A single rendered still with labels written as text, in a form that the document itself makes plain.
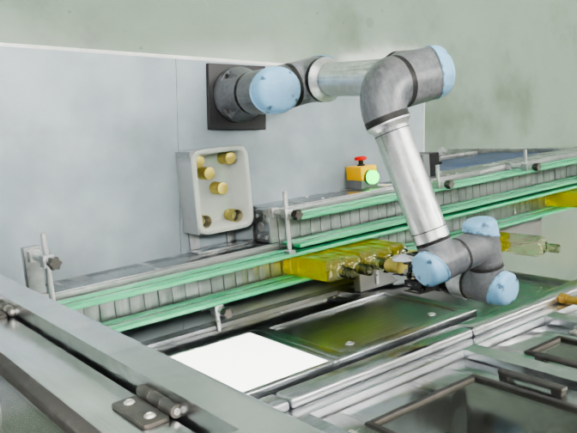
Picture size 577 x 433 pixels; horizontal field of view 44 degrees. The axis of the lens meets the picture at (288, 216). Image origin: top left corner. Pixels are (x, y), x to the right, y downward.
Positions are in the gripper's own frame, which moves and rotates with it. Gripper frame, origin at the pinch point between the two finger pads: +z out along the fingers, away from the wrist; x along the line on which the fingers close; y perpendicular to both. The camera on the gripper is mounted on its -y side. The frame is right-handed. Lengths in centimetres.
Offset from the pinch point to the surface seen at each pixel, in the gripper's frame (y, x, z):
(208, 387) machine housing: 103, -21, -81
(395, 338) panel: 15.6, 12.4, -13.3
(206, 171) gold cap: 33, -27, 37
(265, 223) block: 18.4, -11.3, 31.7
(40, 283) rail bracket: 80, -7, 33
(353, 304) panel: 1.2, 12.7, 17.0
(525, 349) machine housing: -7.8, 16.7, -31.9
